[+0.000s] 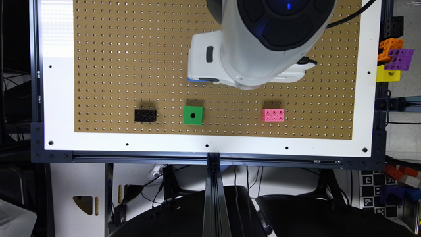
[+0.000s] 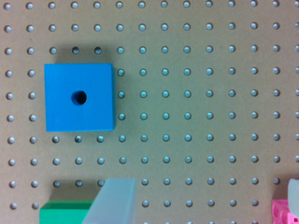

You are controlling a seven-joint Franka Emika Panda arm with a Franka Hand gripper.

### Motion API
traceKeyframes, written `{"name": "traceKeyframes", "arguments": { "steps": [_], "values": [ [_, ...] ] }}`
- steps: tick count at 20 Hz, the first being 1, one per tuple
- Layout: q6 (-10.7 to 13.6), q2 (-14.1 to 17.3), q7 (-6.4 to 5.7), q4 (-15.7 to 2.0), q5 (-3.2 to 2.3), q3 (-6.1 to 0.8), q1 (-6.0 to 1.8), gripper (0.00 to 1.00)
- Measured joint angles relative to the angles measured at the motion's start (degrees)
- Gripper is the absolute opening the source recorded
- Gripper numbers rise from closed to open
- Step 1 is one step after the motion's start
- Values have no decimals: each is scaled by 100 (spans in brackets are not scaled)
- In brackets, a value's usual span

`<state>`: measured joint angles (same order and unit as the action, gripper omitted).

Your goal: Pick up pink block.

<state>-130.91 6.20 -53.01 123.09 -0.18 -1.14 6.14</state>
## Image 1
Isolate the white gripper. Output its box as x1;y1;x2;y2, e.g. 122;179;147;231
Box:
187;30;318;85

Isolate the pink brick block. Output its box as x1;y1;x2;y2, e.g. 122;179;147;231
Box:
262;109;285;122

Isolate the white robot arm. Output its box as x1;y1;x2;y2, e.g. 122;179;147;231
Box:
187;0;337;90

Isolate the blue cube block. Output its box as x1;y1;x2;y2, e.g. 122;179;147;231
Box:
187;59;220;83

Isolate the green cube block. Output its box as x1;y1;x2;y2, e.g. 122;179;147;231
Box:
184;106;203;125

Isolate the black brick block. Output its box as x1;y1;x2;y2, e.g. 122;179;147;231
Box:
134;109;157;122

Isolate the yellow block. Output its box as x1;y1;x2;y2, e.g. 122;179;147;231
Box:
376;65;401;82

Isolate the dark purple block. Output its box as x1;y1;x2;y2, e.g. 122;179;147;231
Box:
380;186;406;206

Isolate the red orange block pile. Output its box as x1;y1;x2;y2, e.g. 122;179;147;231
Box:
384;164;420;188

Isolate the brown pegboard panel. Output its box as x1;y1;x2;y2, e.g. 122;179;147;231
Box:
74;0;362;140

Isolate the fiducial marker board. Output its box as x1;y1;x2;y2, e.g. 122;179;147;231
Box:
359;171;399;218

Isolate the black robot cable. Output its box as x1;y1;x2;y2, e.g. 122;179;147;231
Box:
325;0;376;29

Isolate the black aluminium table frame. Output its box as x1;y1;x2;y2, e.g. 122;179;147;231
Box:
28;0;395;237

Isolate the black block on frame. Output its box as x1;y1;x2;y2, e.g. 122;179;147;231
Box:
380;16;404;41

